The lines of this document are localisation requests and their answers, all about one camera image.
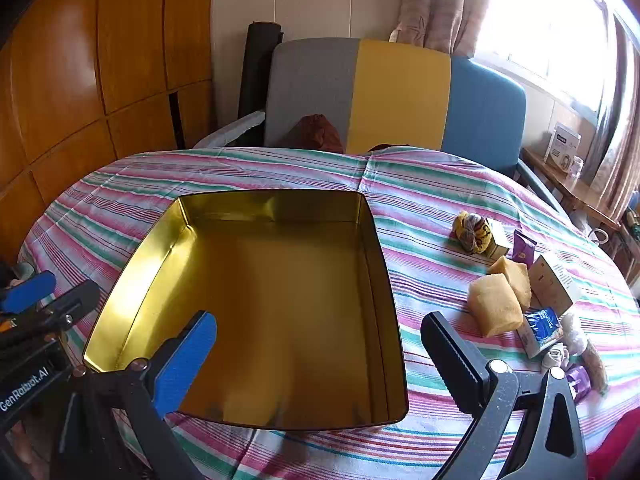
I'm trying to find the light purple cartoon packet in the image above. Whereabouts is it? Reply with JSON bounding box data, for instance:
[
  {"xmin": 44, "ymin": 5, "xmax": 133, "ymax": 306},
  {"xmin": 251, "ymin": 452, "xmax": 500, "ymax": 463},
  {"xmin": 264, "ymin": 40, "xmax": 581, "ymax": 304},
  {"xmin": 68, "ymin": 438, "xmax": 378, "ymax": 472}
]
[{"xmin": 565, "ymin": 364, "xmax": 591, "ymax": 403}]

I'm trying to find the striped tablecloth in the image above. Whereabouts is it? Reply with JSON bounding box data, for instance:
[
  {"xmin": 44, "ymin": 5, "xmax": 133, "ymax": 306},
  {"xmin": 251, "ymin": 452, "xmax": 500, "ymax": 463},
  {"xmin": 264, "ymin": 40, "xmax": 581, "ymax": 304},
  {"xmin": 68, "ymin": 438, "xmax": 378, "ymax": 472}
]
[{"xmin": 17, "ymin": 146, "xmax": 640, "ymax": 480}]

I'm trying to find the cracker packet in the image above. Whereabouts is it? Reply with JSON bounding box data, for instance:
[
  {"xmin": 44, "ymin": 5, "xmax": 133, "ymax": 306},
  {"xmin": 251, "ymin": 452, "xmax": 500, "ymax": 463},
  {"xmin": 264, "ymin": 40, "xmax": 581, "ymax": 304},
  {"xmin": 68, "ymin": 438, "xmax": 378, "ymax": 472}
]
[{"xmin": 585, "ymin": 340, "xmax": 608, "ymax": 393}]

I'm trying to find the wooden wardrobe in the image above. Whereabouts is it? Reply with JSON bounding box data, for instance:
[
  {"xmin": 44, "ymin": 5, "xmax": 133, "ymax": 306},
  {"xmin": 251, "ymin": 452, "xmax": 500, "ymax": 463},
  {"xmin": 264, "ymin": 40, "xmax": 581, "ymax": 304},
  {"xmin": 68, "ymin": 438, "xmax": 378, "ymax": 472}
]
[{"xmin": 0, "ymin": 0, "xmax": 216, "ymax": 266}]

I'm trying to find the yellow sock ball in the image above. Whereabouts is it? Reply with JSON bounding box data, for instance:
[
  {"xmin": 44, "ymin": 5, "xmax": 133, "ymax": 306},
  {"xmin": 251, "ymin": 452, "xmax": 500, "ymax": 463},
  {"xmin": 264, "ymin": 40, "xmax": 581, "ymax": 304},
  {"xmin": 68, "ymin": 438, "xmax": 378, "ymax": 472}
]
[{"xmin": 452, "ymin": 211, "xmax": 493, "ymax": 253}]

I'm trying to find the small green box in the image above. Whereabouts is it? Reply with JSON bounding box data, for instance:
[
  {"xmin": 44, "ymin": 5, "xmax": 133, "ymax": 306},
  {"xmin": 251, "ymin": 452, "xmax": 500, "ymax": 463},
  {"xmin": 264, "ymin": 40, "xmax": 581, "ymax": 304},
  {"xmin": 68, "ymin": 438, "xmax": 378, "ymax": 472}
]
[{"xmin": 482, "ymin": 220, "xmax": 512, "ymax": 260}]

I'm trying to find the black rolled mat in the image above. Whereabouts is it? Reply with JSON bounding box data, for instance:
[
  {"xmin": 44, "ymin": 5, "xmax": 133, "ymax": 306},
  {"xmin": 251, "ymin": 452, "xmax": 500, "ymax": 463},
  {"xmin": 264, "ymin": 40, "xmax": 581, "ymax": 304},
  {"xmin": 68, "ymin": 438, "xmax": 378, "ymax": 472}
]
[{"xmin": 237, "ymin": 21, "xmax": 284, "ymax": 121}]

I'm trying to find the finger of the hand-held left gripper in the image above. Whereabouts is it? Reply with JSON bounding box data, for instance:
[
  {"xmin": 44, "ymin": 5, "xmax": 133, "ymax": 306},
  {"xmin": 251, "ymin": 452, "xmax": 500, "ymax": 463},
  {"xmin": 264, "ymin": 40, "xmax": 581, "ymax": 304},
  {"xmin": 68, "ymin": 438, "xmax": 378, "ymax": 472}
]
[
  {"xmin": 0, "ymin": 280, "xmax": 101, "ymax": 350},
  {"xmin": 0, "ymin": 270, "xmax": 57, "ymax": 314}
]

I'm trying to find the dark purple snack packet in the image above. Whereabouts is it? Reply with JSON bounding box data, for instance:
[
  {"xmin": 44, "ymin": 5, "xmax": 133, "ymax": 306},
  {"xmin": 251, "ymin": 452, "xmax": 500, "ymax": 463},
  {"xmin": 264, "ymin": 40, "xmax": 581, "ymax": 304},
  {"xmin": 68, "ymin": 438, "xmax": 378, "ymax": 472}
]
[{"xmin": 511, "ymin": 230, "xmax": 537, "ymax": 267}]

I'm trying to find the gold metal tin box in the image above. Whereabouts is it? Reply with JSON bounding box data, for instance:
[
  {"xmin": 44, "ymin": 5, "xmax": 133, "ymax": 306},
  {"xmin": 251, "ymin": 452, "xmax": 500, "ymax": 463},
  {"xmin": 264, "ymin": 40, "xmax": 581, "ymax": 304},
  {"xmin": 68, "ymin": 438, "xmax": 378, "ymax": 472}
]
[{"xmin": 81, "ymin": 189, "xmax": 410, "ymax": 432}]

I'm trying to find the grey yellow blue sofa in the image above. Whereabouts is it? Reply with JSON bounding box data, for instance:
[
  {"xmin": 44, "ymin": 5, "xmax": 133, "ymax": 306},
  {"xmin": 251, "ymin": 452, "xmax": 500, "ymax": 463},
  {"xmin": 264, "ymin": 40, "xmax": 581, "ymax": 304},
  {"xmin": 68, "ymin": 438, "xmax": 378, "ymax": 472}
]
[{"xmin": 192, "ymin": 37, "xmax": 568, "ymax": 211}]

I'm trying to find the beige patterned curtain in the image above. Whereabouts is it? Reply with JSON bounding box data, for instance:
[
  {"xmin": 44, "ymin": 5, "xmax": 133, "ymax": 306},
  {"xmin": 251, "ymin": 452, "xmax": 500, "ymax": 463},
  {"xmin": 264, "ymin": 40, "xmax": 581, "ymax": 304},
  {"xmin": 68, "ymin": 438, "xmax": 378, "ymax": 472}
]
[{"xmin": 390, "ymin": 0, "xmax": 496, "ymax": 56}]

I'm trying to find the striped brown curtain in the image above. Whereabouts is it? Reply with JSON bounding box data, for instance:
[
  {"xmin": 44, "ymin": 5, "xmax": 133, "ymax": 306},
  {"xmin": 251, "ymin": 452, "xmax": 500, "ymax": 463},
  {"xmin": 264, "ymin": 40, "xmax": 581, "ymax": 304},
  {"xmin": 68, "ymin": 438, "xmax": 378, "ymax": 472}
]
[{"xmin": 585, "ymin": 10, "xmax": 640, "ymax": 221}]

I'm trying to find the white carton with picture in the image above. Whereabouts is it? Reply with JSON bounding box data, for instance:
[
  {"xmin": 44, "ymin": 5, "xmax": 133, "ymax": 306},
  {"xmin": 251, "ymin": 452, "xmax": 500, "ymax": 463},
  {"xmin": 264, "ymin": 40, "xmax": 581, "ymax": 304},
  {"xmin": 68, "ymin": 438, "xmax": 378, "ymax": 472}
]
[{"xmin": 542, "ymin": 121, "xmax": 582, "ymax": 173}]

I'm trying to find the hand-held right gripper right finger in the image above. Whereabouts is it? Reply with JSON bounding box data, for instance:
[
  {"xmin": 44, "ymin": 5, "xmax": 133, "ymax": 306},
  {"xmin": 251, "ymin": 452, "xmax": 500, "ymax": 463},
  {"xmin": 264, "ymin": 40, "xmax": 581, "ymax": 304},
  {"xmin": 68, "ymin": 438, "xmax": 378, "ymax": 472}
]
[{"xmin": 421, "ymin": 311, "xmax": 588, "ymax": 480}]

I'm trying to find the wooden side desk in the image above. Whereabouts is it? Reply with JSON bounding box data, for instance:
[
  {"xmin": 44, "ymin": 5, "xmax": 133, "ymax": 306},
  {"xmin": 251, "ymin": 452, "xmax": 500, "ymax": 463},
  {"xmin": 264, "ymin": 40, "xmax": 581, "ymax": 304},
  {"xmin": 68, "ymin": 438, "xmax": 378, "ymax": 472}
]
[{"xmin": 520, "ymin": 147, "xmax": 626, "ymax": 231}]

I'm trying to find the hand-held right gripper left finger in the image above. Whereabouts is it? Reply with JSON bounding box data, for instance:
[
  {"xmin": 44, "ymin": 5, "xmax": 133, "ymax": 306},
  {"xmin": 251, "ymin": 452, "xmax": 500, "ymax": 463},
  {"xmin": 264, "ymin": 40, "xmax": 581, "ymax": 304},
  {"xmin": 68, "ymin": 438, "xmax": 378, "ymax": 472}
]
[{"xmin": 50, "ymin": 310, "xmax": 218, "ymax": 480}]

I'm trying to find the window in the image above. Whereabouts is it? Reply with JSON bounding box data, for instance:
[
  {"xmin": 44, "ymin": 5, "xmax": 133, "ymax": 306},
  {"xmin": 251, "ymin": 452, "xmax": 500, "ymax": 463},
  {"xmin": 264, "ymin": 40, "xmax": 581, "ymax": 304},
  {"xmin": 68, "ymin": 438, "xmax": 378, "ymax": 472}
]
[{"xmin": 475, "ymin": 0, "xmax": 616, "ymax": 111}]

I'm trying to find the yellow sponge cake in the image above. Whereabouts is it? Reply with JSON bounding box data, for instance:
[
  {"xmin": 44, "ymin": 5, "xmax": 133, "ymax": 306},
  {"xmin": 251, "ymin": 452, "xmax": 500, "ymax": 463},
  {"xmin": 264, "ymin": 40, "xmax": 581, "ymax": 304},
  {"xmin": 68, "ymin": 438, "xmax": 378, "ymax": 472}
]
[
  {"xmin": 468, "ymin": 276, "xmax": 524, "ymax": 337},
  {"xmin": 487, "ymin": 256, "xmax": 532, "ymax": 309}
]

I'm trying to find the white cloth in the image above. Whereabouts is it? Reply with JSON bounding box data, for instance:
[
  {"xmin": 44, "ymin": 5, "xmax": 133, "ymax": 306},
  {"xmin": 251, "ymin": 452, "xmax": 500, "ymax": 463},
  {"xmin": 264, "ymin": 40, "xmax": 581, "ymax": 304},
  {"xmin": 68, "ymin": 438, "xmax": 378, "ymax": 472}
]
[{"xmin": 542, "ymin": 342, "xmax": 571, "ymax": 373}]

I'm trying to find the blue white packet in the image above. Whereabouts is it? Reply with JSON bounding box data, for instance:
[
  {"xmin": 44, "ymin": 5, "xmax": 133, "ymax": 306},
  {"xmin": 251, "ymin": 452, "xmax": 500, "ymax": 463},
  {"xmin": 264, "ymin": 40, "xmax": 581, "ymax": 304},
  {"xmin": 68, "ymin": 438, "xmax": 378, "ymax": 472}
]
[{"xmin": 516, "ymin": 306, "xmax": 563, "ymax": 359}]

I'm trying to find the white plastic-wrapped bundle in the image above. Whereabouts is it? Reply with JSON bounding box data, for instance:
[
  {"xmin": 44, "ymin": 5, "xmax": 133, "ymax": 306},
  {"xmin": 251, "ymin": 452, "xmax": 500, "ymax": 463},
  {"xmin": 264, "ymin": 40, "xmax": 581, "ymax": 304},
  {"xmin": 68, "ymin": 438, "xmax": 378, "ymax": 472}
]
[{"xmin": 560, "ymin": 312, "xmax": 590, "ymax": 356}]

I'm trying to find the beige carton box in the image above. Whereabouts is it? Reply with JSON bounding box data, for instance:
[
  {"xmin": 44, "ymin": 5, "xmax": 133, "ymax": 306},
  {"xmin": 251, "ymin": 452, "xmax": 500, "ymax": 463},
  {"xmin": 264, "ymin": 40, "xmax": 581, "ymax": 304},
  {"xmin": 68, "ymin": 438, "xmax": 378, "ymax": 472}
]
[{"xmin": 527, "ymin": 254, "xmax": 581, "ymax": 317}]

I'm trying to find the dark red cushion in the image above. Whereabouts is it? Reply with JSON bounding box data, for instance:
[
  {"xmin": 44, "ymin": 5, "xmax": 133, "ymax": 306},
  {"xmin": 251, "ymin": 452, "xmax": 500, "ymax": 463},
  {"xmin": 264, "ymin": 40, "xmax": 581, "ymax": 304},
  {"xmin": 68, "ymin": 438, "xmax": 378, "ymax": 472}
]
[{"xmin": 285, "ymin": 114, "xmax": 346, "ymax": 153}]

